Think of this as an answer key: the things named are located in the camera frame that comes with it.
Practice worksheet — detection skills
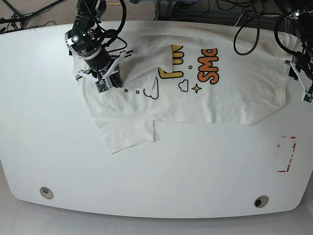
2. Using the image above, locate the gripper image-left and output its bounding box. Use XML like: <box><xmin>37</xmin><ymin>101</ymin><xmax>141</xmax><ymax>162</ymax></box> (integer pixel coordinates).
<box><xmin>75</xmin><ymin>50</ymin><xmax>134</xmax><ymax>88</ymax></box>

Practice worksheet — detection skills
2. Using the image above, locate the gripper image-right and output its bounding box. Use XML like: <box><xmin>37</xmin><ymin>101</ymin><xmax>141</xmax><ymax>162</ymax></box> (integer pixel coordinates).
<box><xmin>285</xmin><ymin>60</ymin><xmax>313</xmax><ymax>94</ymax></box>

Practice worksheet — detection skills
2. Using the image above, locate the white printed T-shirt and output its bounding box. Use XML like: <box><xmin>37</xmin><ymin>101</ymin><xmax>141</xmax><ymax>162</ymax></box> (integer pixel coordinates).
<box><xmin>77</xmin><ymin>22</ymin><xmax>291</xmax><ymax>153</ymax></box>

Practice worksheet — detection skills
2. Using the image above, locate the white power strip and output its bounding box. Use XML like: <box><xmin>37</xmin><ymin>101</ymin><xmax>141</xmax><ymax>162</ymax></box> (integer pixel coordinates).
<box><xmin>290</xmin><ymin>7</ymin><xmax>313</xmax><ymax>20</ymax></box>

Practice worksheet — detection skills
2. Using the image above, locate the red tape rectangle marking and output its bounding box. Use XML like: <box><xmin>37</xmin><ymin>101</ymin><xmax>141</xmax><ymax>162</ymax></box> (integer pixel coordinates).
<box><xmin>273</xmin><ymin>136</ymin><xmax>297</xmax><ymax>173</ymax></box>

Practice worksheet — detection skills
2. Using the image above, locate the black tripod stand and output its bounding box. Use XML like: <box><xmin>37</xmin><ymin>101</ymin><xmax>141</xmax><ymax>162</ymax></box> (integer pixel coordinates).
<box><xmin>0</xmin><ymin>0</ymin><xmax>64</xmax><ymax>34</ymax></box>

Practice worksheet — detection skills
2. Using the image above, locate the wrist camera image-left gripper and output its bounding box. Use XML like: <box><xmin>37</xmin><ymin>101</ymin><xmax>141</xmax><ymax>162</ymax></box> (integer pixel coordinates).
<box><xmin>95</xmin><ymin>79</ymin><xmax>109</xmax><ymax>93</ymax></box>

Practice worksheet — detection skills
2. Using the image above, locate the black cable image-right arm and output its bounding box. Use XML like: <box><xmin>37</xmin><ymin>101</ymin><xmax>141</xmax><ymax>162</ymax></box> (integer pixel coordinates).
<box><xmin>233</xmin><ymin>0</ymin><xmax>306</xmax><ymax>57</ymax></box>

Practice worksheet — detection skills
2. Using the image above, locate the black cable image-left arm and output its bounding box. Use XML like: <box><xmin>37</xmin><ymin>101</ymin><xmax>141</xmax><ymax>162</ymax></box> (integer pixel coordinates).
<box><xmin>92</xmin><ymin>0</ymin><xmax>129</xmax><ymax>53</ymax></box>

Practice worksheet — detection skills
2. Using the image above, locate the left table cable grommet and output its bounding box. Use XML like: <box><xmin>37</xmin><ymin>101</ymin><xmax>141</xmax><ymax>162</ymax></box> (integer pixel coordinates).
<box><xmin>40</xmin><ymin>187</ymin><xmax>54</xmax><ymax>200</ymax></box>

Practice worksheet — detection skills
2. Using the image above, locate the table cable grommet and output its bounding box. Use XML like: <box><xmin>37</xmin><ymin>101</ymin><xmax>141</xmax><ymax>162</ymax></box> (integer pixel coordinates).
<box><xmin>254</xmin><ymin>195</ymin><xmax>269</xmax><ymax>208</ymax></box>
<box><xmin>40</xmin><ymin>187</ymin><xmax>54</xmax><ymax>200</ymax></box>

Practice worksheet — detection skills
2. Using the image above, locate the right table cable grommet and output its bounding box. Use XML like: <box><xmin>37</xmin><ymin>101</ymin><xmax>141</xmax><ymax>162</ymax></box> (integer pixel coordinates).
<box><xmin>254</xmin><ymin>195</ymin><xmax>269</xmax><ymax>208</ymax></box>

